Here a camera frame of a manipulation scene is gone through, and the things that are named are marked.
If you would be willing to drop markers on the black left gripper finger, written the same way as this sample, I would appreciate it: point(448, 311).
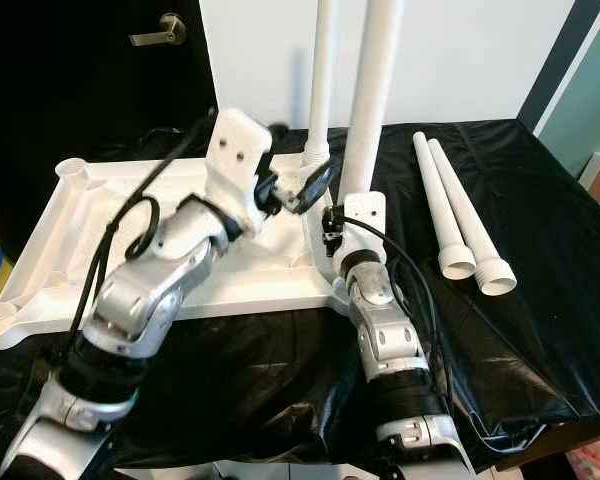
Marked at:
point(278, 131)
point(315, 187)

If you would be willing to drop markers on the white plastic table leg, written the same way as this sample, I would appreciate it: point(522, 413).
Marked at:
point(438, 205)
point(323, 70)
point(465, 210)
point(375, 90)

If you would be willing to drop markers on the white plastic table top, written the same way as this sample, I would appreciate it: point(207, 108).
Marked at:
point(100, 250)

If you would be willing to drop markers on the black plastic table cover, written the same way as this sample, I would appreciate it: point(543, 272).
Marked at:
point(520, 350)

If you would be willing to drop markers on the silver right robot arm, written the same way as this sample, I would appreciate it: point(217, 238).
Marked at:
point(385, 330)

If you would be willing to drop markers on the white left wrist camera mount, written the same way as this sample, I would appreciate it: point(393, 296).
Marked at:
point(238, 160)

